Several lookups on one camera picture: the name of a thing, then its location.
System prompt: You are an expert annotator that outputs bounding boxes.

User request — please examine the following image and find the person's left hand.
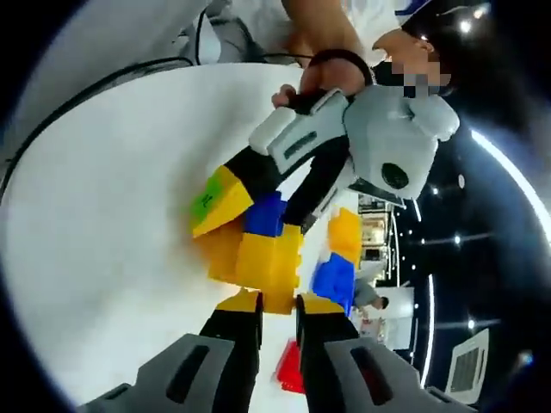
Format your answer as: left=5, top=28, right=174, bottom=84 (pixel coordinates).
left=271, top=49, right=374, bottom=115

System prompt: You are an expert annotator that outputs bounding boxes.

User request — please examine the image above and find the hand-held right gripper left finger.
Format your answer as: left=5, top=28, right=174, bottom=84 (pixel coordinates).
left=133, top=288, right=264, bottom=413

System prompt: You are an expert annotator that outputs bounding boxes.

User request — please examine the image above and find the ceiling air conditioner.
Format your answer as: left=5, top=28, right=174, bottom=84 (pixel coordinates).
left=446, top=328, right=492, bottom=398

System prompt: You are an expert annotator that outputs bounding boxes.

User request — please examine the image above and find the yellow toy block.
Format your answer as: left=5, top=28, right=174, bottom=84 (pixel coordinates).
left=207, top=222, right=303, bottom=318

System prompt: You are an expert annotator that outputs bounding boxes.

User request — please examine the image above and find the small blue toy block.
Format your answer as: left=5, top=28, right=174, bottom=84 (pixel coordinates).
left=244, top=191, right=288, bottom=238

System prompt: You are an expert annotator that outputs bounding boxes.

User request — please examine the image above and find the blue plastic bin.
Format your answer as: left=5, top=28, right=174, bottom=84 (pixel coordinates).
left=311, top=252, right=356, bottom=314

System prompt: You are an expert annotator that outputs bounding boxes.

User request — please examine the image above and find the person's white clothing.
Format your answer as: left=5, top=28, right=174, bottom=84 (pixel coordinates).
left=170, top=0, right=410, bottom=71

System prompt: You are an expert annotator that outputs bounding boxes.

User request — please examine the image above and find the red plastic bin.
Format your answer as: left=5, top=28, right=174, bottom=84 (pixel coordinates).
left=275, top=338, right=307, bottom=395

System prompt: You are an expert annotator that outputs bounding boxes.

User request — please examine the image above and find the yellow plastic bin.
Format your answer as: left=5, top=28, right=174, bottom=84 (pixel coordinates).
left=328, top=206, right=363, bottom=262

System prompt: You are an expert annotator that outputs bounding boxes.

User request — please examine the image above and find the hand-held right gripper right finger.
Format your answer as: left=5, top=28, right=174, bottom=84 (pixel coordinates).
left=295, top=293, right=425, bottom=413

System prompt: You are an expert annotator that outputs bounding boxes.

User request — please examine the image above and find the person's head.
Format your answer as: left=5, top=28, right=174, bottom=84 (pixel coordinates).
left=372, top=3, right=474, bottom=101

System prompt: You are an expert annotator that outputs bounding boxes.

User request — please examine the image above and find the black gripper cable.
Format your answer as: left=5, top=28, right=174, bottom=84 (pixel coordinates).
left=230, top=25, right=313, bottom=62

